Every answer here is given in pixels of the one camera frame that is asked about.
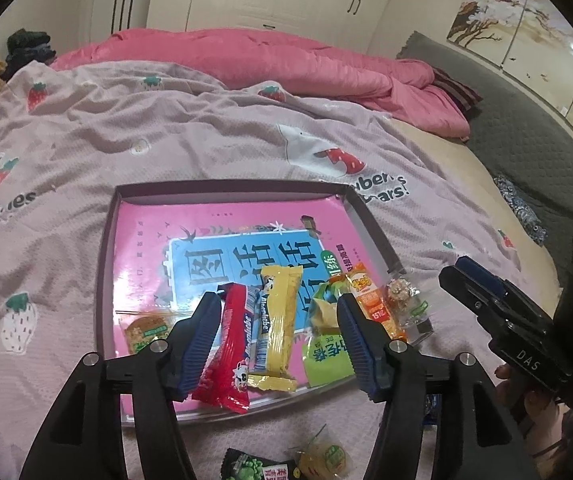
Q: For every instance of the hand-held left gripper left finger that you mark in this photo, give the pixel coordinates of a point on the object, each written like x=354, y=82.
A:
x=199, y=345

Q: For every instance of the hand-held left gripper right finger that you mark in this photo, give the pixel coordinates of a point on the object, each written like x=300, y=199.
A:
x=361, y=350

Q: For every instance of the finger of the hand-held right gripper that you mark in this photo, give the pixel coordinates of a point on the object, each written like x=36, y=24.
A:
x=481, y=272
x=471, y=295

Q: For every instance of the red snack packet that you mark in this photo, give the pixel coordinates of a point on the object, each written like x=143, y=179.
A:
x=224, y=355

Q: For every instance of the light green snack packet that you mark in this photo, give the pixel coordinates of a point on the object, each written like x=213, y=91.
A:
x=326, y=360

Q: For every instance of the orange snack packet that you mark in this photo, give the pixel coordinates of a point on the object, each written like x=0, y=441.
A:
x=371, y=300

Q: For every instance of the clear-wrapped cracker green label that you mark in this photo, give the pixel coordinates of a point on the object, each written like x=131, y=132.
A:
x=144, y=332

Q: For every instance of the blue white stick packet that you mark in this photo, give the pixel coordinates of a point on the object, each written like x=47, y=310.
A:
x=260, y=340

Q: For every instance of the yellow snack packet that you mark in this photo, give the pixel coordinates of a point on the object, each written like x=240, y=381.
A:
x=281, y=325

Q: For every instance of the clear-wrapped yellow candy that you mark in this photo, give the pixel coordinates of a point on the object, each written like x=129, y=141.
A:
x=324, y=455

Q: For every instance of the shallow cardboard box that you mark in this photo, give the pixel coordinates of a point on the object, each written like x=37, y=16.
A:
x=107, y=260

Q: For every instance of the black green pea packet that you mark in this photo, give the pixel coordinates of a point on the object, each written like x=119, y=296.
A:
x=251, y=467

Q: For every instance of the person's right hand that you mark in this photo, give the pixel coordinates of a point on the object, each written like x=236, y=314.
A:
x=536, y=415

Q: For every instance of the blue patterned cloth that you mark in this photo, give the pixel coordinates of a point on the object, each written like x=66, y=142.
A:
x=521, y=210

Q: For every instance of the beige bedsheet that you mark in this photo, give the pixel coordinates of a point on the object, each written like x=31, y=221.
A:
x=466, y=170

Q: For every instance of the pink book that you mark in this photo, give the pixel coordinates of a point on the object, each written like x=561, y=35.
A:
x=156, y=230

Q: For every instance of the dark striped pillow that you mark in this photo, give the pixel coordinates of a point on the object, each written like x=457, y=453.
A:
x=458, y=92

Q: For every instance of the pink strawberry printed blanket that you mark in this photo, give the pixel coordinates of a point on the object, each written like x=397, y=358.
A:
x=216, y=125

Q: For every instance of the pink quilt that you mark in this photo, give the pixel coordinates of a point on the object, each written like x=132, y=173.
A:
x=266, y=55

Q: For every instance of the dark clothes pile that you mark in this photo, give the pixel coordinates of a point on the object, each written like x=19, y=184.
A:
x=29, y=50

